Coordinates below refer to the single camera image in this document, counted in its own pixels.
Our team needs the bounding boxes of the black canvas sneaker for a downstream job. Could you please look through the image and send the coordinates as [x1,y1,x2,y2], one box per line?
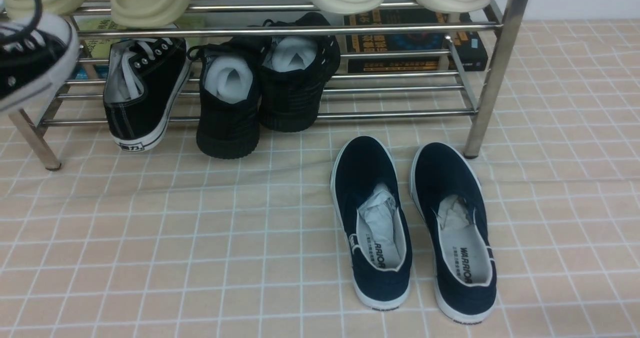
[103,38,191,153]
[0,0,80,114]

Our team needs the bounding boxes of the black book stack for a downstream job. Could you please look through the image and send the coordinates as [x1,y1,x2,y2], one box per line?
[338,8,489,74]

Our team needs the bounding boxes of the steel shoe rack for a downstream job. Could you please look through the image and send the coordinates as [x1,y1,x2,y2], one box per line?
[9,0,529,171]

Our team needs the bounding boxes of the black knit sneaker left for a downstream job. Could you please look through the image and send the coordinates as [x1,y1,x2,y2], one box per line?
[187,37,266,160]

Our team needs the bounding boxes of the black knit sneaker right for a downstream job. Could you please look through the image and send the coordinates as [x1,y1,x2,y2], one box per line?
[258,35,341,133]

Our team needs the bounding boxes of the green and blue books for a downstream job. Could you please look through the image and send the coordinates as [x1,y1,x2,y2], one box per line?
[75,16,206,80]

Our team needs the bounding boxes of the black knit sneaker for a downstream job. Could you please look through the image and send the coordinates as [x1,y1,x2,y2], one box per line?
[187,37,266,160]
[258,35,341,133]

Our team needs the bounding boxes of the navy slip-on shoe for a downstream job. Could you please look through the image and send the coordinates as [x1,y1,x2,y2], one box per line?
[330,136,413,311]
[409,142,498,325]

